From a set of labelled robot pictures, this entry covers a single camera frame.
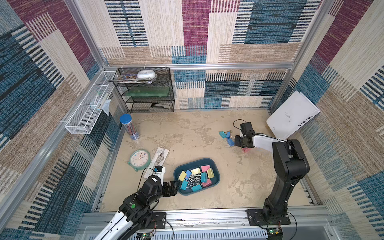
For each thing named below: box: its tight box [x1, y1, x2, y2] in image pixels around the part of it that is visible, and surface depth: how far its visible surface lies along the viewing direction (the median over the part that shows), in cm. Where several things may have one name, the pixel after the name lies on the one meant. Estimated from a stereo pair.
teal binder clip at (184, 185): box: [180, 180, 189, 191], surface depth 85 cm
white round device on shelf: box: [137, 69, 156, 80], surface depth 91 cm
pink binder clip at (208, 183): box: [202, 179, 212, 188], surface depth 85 cm
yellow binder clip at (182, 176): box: [177, 170, 187, 182], surface depth 86 cm
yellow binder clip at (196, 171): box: [191, 167, 201, 175], surface depth 89 cm
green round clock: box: [127, 149, 151, 172], surface depth 94 cm
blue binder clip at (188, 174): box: [185, 169, 192, 180], surface depth 87 cm
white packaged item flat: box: [143, 147, 170, 179], surface depth 98 cm
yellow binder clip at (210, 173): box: [207, 167, 215, 179], surface depth 87 cm
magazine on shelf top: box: [108, 71, 157, 84], surface depth 90 cm
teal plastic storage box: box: [173, 158, 221, 196], surface depth 87 cm
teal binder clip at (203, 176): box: [200, 172, 207, 183], surface depth 86 cm
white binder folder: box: [266, 90, 321, 140], surface depth 91 cm
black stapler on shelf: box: [151, 103, 171, 108], surface depth 113 cm
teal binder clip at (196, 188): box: [192, 184, 203, 192], surface depth 83 cm
